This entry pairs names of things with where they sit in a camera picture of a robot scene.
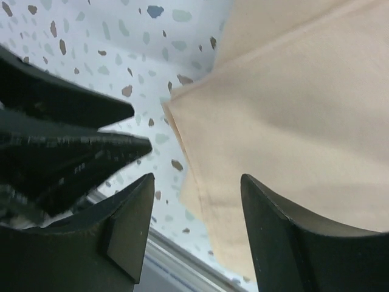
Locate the aluminium rail frame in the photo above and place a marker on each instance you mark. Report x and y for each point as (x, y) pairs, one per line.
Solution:
(168, 267)

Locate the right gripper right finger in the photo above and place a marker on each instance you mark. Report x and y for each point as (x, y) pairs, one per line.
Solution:
(295, 249)

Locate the beige surgical drape cloth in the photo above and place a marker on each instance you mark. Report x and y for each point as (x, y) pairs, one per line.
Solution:
(298, 98)

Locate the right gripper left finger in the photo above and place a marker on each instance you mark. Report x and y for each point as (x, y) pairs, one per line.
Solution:
(98, 249)

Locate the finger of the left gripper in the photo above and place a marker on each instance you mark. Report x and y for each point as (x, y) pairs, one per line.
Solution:
(34, 92)
(46, 167)

